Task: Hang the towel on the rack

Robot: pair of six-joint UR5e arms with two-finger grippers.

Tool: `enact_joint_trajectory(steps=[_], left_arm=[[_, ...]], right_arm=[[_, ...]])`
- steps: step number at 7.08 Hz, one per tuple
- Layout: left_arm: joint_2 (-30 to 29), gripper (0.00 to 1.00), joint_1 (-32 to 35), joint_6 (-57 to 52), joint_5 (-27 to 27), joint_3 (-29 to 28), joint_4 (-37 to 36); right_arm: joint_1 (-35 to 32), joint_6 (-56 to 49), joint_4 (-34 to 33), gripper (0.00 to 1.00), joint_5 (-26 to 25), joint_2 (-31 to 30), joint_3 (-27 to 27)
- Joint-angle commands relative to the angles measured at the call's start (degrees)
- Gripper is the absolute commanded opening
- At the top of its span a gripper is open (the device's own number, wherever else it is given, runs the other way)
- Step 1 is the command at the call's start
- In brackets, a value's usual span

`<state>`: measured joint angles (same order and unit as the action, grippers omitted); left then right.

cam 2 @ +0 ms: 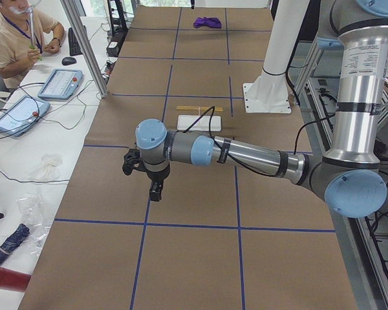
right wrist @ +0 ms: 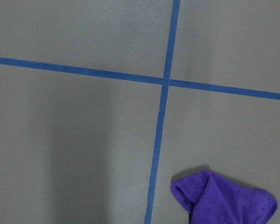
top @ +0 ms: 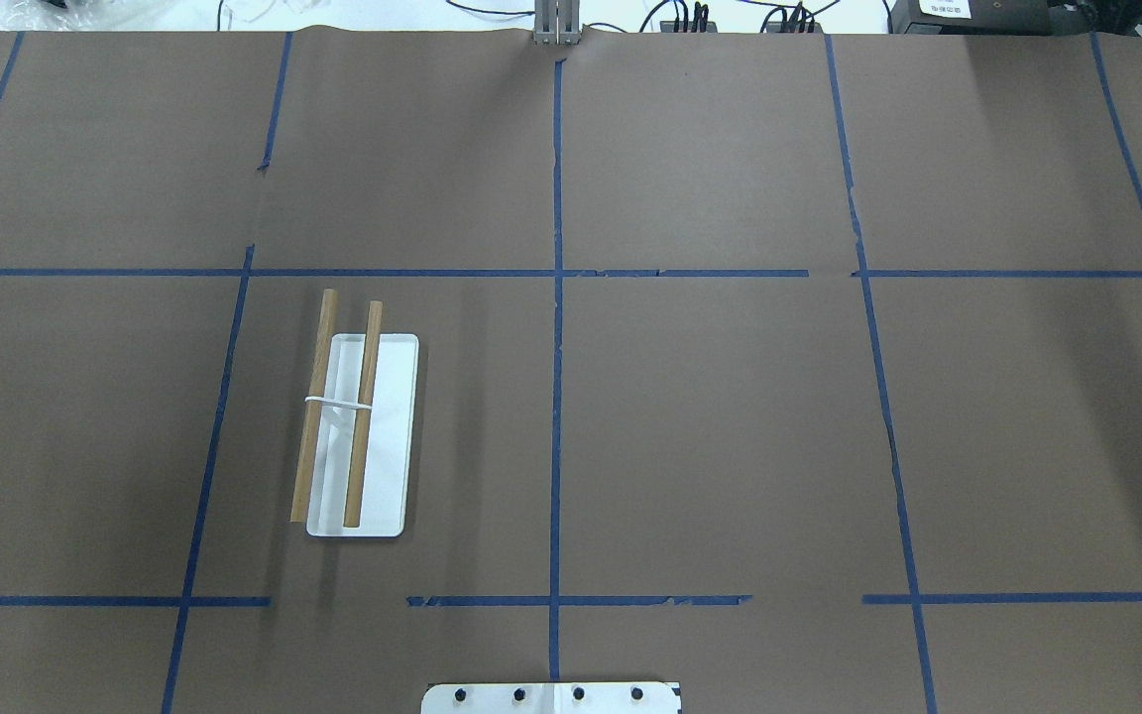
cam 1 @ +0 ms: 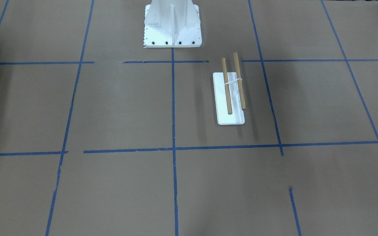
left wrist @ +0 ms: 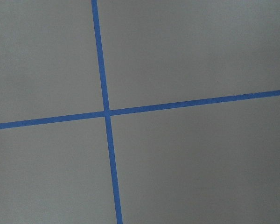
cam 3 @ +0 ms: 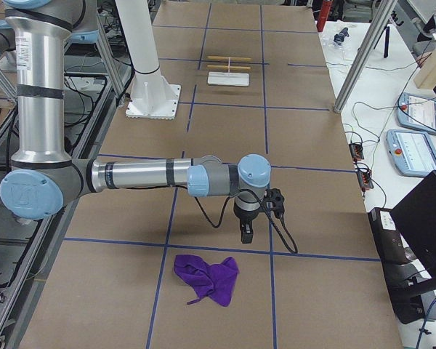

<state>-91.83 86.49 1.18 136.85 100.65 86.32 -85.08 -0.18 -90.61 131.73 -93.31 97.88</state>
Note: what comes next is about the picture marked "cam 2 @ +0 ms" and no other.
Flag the black box on desk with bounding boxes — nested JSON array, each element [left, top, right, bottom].
[[106, 31, 127, 57]]

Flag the white rack base tray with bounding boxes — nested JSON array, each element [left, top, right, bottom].
[[177, 115, 222, 132]]

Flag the purple towel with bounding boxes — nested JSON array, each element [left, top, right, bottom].
[[193, 17, 222, 29]]

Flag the black keyboard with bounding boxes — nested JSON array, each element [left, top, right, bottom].
[[67, 27, 82, 57]]

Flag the white crumpled cloth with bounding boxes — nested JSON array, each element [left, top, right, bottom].
[[28, 154, 63, 181]]

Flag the clear plastic bag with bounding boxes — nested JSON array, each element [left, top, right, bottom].
[[17, 193, 52, 257]]

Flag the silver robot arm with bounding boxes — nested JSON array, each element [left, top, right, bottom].
[[133, 1, 388, 218]]

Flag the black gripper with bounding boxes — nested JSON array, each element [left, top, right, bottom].
[[147, 167, 169, 202]]

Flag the seated person in beige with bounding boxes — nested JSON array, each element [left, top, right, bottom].
[[0, 1, 65, 90]]

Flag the blue teach pendant tablet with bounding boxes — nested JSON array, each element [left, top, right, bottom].
[[38, 68, 83, 100]]

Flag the aluminium frame post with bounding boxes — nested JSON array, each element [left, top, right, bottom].
[[60, 0, 108, 98]]

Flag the red cylinder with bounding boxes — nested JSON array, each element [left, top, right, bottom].
[[0, 267, 31, 292]]

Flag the black computer mouse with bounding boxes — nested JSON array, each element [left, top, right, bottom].
[[61, 56, 77, 66]]

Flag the white camera stand column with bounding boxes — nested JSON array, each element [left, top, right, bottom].
[[243, 0, 310, 114]]

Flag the wooden rack rod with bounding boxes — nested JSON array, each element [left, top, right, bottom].
[[176, 105, 224, 112]]

